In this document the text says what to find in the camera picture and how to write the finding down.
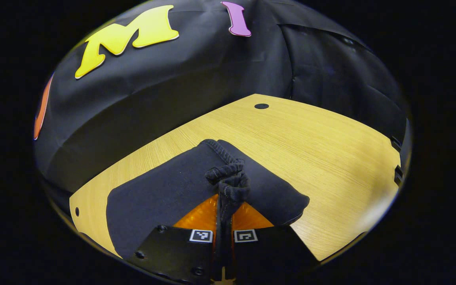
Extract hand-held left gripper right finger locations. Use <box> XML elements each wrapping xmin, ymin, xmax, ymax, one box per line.
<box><xmin>231</xmin><ymin>202</ymin><xmax>320</xmax><ymax>285</ymax></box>

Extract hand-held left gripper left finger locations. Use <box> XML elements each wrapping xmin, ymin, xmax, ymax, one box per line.
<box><xmin>126</xmin><ymin>194</ymin><xmax>219</xmax><ymax>285</ymax></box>

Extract black jeans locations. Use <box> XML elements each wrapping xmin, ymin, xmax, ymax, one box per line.
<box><xmin>106</xmin><ymin>139</ymin><xmax>311</xmax><ymax>279</ymax></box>

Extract black backdrop cloth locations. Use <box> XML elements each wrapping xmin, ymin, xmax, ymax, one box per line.
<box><xmin>33</xmin><ymin>0</ymin><xmax>410</xmax><ymax>216</ymax></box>

